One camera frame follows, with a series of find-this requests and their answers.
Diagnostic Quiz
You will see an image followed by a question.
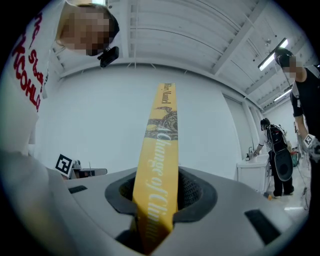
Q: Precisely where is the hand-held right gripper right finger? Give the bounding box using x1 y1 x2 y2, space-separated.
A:
156 165 298 256

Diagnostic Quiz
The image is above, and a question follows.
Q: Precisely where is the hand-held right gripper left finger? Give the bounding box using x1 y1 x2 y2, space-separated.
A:
63 167 145 256

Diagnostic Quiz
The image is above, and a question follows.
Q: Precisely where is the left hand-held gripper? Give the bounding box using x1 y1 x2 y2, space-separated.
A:
54 153 108 180

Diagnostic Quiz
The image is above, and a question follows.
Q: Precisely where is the yellow book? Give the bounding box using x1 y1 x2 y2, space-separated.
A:
131 82 179 256

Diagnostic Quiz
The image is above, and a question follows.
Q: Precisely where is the white sink cabinet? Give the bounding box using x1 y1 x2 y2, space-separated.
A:
236 153 272 195

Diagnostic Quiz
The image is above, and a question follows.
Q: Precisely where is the long ceiling light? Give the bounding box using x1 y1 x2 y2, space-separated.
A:
273 92 292 103
258 37 288 72

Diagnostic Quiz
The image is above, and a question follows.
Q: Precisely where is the person's face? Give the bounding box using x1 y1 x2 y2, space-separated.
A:
56 2 120 56

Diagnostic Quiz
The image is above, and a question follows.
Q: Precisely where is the person's white printed shirt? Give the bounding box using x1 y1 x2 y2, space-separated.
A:
1 0 68 161

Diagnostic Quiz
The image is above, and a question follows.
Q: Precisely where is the black head-worn camera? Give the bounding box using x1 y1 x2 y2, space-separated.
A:
96 46 120 68

